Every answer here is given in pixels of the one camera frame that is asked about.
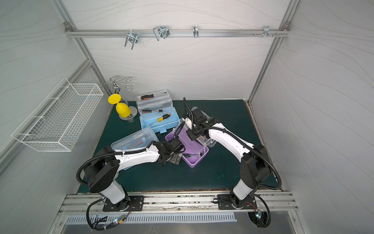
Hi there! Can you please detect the purple clear toolbox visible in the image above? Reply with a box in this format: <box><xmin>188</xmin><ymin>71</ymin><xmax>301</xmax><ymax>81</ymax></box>
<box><xmin>178</xmin><ymin>118</ymin><xmax>217</xmax><ymax>168</ymax></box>

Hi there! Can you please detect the blue clear toolbox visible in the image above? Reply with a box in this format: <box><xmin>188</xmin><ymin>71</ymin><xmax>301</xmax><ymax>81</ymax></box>
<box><xmin>111</xmin><ymin>127</ymin><xmax>159</xmax><ymax>171</ymax></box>
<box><xmin>135</xmin><ymin>90</ymin><xmax>179</xmax><ymax>134</ymax></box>

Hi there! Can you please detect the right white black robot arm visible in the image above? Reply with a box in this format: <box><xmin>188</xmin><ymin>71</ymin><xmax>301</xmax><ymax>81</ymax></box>
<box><xmin>185</xmin><ymin>107</ymin><xmax>282</xmax><ymax>207</ymax></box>

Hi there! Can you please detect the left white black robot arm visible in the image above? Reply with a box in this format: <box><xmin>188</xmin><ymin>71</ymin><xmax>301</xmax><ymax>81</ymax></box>
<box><xmin>76</xmin><ymin>137</ymin><xmax>186</xmax><ymax>205</ymax></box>

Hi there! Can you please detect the yellow cone on metal stand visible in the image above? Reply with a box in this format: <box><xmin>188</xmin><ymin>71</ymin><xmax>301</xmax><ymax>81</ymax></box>
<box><xmin>108</xmin><ymin>94</ymin><xmax>138</xmax><ymax>121</ymax></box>

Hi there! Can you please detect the orange black screwdriver in lid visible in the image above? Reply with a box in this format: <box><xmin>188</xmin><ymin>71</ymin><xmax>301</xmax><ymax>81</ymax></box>
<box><xmin>140</xmin><ymin>92</ymin><xmax>167</xmax><ymax>100</ymax></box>

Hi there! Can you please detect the small metal clamp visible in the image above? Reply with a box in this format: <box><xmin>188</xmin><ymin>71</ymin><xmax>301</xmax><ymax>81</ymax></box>
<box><xmin>192</xmin><ymin>26</ymin><xmax>199</xmax><ymax>38</ymax></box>

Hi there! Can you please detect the middle metal hook clamp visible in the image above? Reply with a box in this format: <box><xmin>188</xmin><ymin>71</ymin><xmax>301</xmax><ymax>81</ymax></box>
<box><xmin>153</xmin><ymin>26</ymin><xmax>170</xmax><ymax>41</ymax></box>

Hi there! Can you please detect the metal hook clamp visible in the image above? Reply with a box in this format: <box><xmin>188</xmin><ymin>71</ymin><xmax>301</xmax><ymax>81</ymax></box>
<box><xmin>153</xmin><ymin>26</ymin><xmax>170</xmax><ymax>41</ymax></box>
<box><xmin>124</xmin><ymin>32</ymin><xmax>138</xmax><ymax>50</ymax></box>

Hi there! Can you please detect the left metal hook clamp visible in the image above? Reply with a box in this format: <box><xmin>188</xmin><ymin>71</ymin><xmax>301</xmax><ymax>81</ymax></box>
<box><xmin>124</xmin><ymin>32</ymin><xmax>138</xmax><ymax>50</ymax></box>

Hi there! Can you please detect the green black handled tool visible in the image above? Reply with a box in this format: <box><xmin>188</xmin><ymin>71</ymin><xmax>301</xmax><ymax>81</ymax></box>
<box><xmin>183</xmin><ymin>153</ymin><xmax>202</xmax><ymax>158</ymax></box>

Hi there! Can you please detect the yellow handled screwdriver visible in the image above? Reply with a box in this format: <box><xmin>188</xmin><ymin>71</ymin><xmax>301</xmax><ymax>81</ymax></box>
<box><xmin>149</xmin><ymin>114</ymin><xmax>171</xmax><ymax>126</ymax></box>

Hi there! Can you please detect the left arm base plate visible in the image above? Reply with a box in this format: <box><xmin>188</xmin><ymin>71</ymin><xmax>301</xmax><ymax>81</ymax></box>
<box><xmin>103</xmin><ymin>196</ymin><xmax>144</xmax><ymax>212</ymax></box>

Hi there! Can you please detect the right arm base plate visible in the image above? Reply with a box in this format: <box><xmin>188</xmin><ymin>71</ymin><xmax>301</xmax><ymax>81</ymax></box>
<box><xmin>212</xmin><ymin>194</ymin><xmax>257</xmax><ymax>210</ymax></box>

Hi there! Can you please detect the wire hook rack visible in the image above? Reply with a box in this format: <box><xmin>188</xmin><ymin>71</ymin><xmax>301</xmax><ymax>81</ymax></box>
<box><xmin>104</xmin><ymin>76</ymin><xmax>134</xmax><ymax>93</ymax></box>

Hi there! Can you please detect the right base cable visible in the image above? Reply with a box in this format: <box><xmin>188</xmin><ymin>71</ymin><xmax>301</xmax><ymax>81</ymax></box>
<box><xmin>247</xmin><ymin>194</ymin><xmax>272</xmax><ymax>228</ymax></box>

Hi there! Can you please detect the base cable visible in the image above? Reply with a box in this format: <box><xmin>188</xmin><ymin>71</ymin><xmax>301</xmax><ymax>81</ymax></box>
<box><xmin>247</xmin><ymin>194</ymin><xmax>272</xmax><ymax>228</ymax></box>
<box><xmin>85</xmin><ymin>198</ymin><xmax>132</xmax><ymax>231</ymax></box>

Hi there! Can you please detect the left base cable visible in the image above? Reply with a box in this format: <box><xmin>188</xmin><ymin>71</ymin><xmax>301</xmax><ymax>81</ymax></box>
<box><xmin>85</xmin><ymin>198</ymin><xmax>132</xmax><ymax>231</ymax></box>

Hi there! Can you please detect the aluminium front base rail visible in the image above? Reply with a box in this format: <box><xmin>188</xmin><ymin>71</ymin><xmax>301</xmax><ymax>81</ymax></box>
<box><xmin>58</xmin><ymin>190</ymin><xmax>299</xmax><ymax>215</ymax></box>

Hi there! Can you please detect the white wire basket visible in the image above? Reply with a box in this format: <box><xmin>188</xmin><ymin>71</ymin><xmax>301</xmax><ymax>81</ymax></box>
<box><xmin>11</xmin><ymin>78</ymin><xmax>103</xmax><ymax>152</ymax></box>

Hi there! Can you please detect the right metal bracket hook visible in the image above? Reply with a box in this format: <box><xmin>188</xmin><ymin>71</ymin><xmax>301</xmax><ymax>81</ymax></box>
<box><xmin>253</xmin><ymin>26</ymin><xmax>279</xmax><ymax>38</ymax></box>

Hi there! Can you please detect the aluminium crossbar rail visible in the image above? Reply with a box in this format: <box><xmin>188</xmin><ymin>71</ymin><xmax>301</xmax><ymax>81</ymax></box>
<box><xmin>65</xmin><ymin>28</ymin><xmax>291</xmax><ymax>38</ymax></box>

